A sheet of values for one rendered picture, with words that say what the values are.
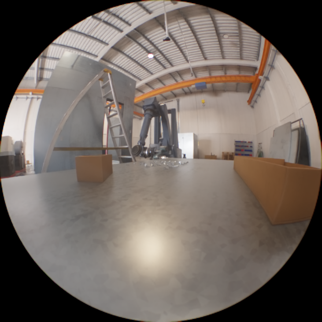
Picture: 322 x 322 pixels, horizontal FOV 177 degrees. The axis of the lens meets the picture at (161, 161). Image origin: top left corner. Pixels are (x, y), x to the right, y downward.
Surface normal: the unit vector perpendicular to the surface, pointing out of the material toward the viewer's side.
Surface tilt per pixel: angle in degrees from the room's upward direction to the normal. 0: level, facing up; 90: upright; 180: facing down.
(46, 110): 90
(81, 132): 90
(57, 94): 90
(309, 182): 90
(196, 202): 0
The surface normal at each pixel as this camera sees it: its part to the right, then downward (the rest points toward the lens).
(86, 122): 0.85, 0.05
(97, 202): 0.00, -1.00
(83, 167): 0.25, 0.08
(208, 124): -0.54, 0.07
